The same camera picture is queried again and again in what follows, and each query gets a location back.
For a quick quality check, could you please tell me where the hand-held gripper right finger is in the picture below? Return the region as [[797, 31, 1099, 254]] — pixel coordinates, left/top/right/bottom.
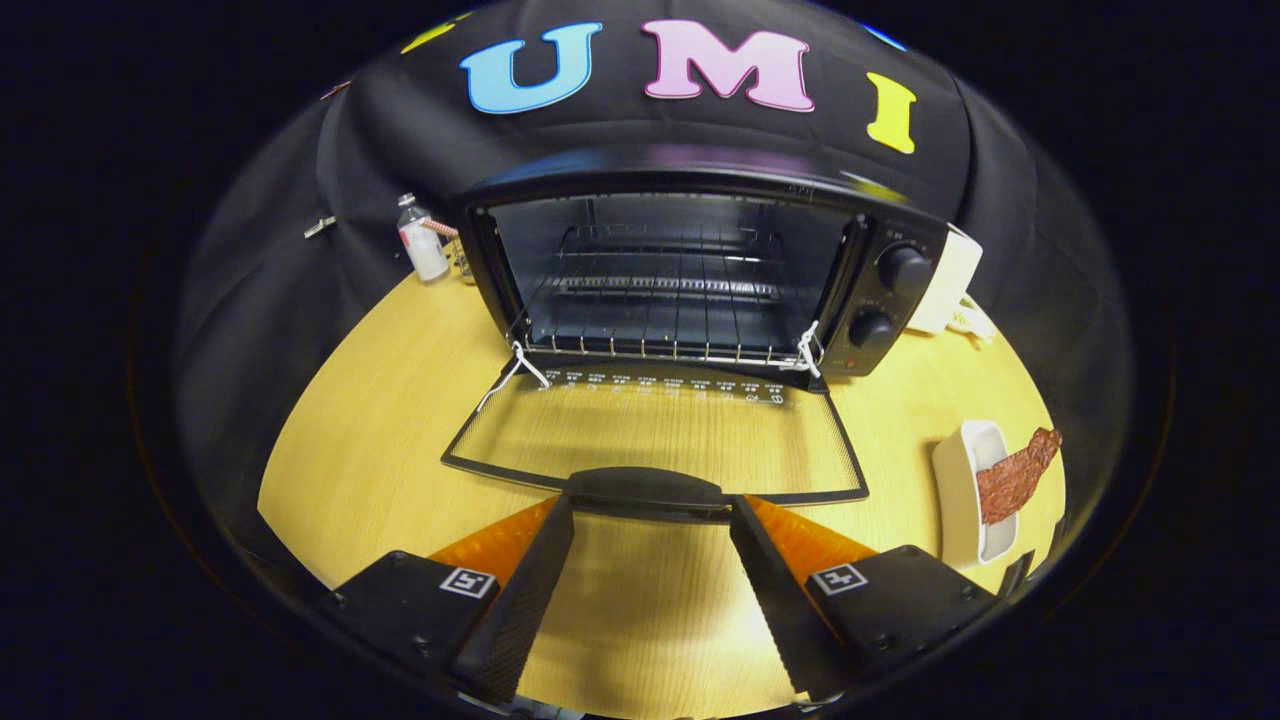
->
[[728, 493, 1001, 704]]

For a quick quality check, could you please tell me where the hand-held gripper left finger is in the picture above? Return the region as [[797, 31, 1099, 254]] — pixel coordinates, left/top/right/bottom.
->
[[310, 495, 576, 706]]

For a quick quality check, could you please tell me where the brown bacon strip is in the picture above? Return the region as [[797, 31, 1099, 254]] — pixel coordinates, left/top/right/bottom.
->
[[975, 428, 1063, 526]]

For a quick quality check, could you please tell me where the black toaster oven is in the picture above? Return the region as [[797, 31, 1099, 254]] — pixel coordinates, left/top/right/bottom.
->
[[440, 143, 951, 526]]

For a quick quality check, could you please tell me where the white toaster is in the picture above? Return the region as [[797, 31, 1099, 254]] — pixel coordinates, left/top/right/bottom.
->
[[905, 225, 984, 336]]

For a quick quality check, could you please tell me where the white ribbed dish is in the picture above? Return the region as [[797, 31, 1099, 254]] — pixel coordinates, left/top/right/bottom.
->
[[932, 420, 1021, 568]]

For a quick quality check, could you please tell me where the clear plastic bottle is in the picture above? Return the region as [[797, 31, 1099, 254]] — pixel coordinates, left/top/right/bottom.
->
[[396, 193, 451, 283]]

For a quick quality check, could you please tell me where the white string tie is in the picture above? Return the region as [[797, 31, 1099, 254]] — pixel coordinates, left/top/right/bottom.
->
[[780, 320, 823, 379], [475, 342, 551, 413]]

